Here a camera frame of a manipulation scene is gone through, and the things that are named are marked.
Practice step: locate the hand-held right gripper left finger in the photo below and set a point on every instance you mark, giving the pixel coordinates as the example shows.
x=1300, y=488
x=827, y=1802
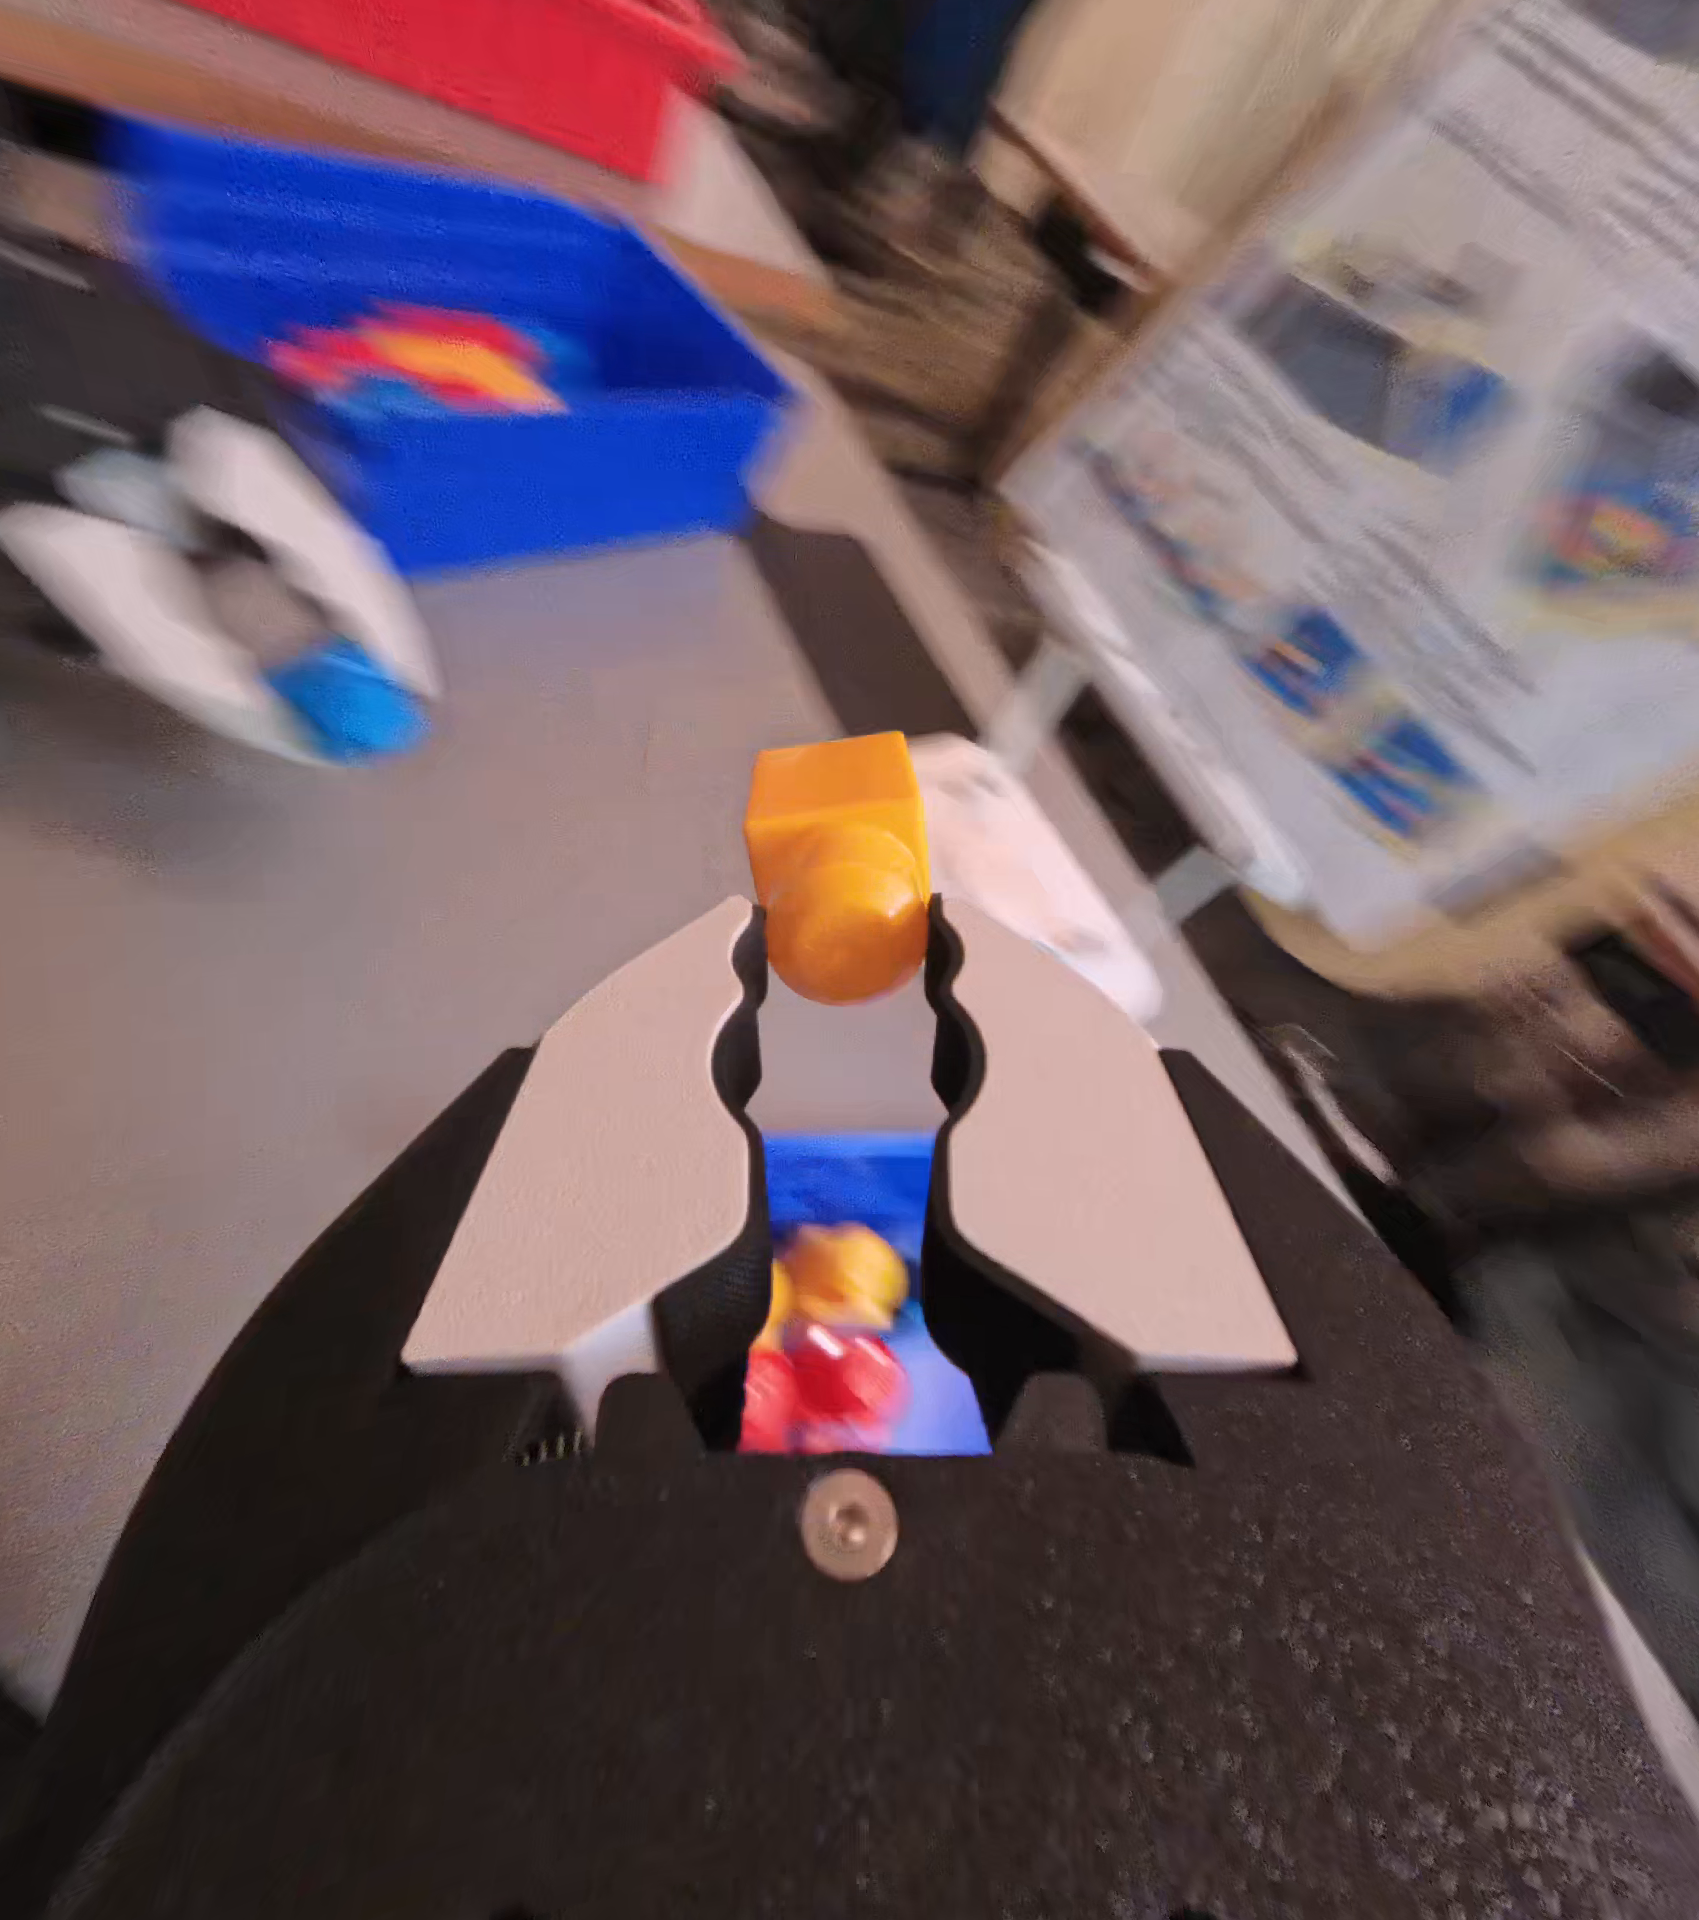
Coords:
x=595, y=1185

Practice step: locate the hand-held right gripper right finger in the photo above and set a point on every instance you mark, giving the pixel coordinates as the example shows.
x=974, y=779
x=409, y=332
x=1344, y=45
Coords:
x=1104, y=1185

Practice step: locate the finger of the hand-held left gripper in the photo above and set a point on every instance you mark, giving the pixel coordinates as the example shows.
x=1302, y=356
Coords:
x=115, y=593
x=279, y=503

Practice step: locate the blue mega block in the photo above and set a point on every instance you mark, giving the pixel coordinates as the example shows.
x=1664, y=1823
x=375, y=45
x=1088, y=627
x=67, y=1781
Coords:
x=347, y=705

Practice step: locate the red and yellow block tower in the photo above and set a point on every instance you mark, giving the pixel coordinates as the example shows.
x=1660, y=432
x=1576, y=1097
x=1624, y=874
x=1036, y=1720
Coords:
x=475, y=374

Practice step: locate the red and blue block tower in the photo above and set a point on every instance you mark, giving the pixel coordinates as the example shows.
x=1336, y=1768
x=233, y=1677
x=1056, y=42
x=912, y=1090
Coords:
x=459, y=322

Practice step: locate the blue plastic bin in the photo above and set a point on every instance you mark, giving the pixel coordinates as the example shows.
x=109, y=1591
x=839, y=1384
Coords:
x=850, y=1185
x=565, y=480

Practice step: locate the group of mega blocks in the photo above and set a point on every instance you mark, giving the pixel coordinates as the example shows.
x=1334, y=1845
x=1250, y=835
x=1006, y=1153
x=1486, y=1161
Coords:
x=835, y=1274

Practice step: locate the yellow mega block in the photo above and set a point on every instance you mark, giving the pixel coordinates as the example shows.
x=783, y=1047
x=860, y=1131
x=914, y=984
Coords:
x=835, y=841

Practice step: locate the red plastic bin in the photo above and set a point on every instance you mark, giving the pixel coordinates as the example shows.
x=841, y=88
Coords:
x=521, y=75

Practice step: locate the grey table with wooden edge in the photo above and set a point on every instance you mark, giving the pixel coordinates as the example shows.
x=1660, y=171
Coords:
x=745, y=224

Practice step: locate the printed instruction poster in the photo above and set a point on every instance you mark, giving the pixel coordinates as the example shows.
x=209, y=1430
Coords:
x=1390, y=451

